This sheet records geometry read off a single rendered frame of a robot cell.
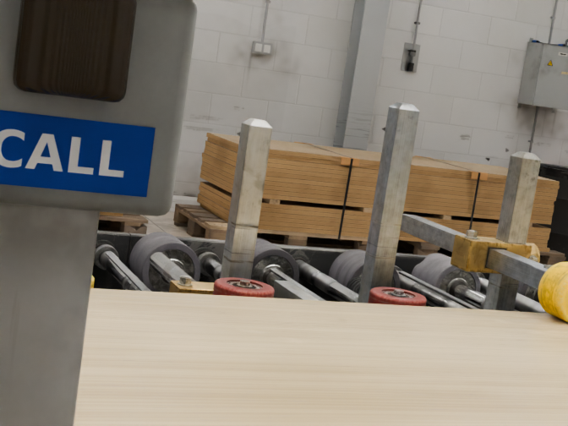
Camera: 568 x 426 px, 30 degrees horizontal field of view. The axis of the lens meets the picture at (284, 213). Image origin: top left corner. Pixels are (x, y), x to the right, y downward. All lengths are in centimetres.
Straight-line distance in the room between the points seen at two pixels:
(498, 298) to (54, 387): 144
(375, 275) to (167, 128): 132
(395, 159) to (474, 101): 721
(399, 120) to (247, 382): 68
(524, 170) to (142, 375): 89
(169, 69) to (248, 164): 120
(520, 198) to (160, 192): 143
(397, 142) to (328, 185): 526
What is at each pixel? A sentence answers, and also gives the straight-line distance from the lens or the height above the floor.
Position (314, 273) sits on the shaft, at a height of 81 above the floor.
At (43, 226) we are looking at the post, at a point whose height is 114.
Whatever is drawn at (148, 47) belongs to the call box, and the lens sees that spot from 30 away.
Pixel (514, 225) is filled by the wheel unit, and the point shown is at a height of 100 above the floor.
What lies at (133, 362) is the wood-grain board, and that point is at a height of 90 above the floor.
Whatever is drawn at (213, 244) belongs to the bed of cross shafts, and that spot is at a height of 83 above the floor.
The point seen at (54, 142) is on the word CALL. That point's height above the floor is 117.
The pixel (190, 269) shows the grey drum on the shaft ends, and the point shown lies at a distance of 193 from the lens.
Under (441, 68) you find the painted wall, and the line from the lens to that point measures 862.
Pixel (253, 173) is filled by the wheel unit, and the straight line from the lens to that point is 151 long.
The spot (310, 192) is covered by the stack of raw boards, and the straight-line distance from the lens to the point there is 680.
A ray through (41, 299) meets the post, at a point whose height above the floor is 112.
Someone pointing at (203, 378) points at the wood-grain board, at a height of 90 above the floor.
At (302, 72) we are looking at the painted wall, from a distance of 809.
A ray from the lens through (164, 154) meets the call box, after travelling 31.
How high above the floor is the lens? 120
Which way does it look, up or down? 8 degrees down
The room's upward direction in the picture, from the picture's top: 8 degrees clockwise
